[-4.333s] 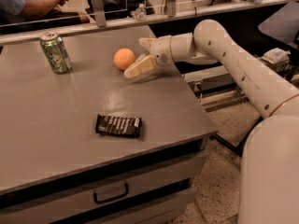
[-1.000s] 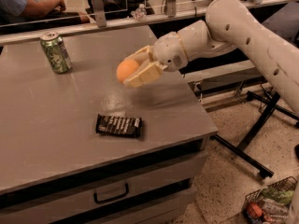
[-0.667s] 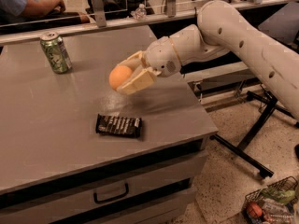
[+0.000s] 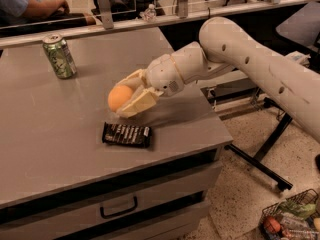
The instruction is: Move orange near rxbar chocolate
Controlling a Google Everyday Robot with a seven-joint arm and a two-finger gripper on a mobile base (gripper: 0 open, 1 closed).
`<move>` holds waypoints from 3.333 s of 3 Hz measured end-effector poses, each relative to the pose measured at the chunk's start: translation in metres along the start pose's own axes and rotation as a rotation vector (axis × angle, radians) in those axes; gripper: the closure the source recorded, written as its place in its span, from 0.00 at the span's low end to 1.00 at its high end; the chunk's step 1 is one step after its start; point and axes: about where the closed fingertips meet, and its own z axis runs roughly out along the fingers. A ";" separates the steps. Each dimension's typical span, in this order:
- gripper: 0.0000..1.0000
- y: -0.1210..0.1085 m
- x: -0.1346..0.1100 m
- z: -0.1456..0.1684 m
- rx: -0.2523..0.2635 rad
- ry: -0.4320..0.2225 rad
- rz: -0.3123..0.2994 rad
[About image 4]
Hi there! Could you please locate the metal railing with posts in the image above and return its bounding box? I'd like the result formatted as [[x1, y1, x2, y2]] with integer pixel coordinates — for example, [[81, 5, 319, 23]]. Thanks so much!
[[0, 0, 320, 50]]

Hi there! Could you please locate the clear plastic water bottle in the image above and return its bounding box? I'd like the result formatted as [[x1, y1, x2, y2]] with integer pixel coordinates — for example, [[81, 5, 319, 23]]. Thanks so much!
[[140, 4, 157, 22]]

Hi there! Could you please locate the grey drawer cabinet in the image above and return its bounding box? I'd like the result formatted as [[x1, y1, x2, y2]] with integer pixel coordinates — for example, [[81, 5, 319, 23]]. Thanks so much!
[[0, 148, 225, 240]]

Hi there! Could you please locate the green soda can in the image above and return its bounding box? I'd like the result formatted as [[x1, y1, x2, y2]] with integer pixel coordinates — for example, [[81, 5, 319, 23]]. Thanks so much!
[[42, 34, 76, 79]]

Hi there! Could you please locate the orange fruit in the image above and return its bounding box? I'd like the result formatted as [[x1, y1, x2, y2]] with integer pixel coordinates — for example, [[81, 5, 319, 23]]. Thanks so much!
[[108, 85, 133, 112]]

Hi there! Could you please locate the black drawer handle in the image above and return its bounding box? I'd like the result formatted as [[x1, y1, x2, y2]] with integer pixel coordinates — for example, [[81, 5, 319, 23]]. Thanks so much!
[[99, 195, 138, 219]]

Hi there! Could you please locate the wire basket with groceries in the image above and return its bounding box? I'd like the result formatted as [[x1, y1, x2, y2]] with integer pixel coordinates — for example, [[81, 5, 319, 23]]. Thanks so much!
[[258, 189, 320, 240]]

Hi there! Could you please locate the black rxbar chocolate wrapper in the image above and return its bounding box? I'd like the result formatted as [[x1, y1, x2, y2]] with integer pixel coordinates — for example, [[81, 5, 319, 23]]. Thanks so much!
[[102, 123, 152, 148]]

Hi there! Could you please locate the black metal stand frame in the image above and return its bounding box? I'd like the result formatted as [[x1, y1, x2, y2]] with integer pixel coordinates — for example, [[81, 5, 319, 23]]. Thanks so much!
[[225, 98, 293, 191]]

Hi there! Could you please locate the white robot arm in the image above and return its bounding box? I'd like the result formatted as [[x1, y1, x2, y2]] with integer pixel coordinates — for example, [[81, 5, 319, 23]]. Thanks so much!
[[112, 17, 320, 141]]

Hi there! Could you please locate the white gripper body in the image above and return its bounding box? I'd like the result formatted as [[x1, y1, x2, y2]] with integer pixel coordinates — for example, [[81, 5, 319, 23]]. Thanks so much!
[[146, 54, 184, 97]]

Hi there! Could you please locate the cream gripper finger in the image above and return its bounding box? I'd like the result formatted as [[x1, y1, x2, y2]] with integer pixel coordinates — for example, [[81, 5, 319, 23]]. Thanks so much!
[[115, 69, 147, 92], [116, 86, 163, 118]]

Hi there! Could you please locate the seated person in blue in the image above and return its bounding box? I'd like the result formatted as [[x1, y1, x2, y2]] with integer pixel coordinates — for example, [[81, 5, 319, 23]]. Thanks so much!
[[0, 0, 96, 37]]

